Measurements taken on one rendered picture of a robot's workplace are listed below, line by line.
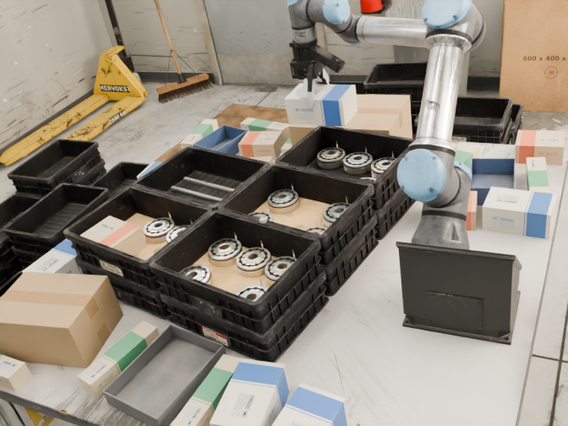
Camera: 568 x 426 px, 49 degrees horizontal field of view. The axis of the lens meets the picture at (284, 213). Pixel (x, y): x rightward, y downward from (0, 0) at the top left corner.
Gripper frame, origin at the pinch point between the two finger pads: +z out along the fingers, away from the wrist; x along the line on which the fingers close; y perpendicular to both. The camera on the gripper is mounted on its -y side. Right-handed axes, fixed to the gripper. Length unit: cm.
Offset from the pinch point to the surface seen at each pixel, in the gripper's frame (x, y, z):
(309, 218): 26.9, -2.9, 28.5
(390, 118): -30.5, -12.0, 21.5
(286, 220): 29.3, 4.1, 28.4
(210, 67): -258, 226, 95
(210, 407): 97, -5, 36
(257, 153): -26, 46, 38
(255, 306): 77, -12, 19
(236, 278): 59, 6, 28
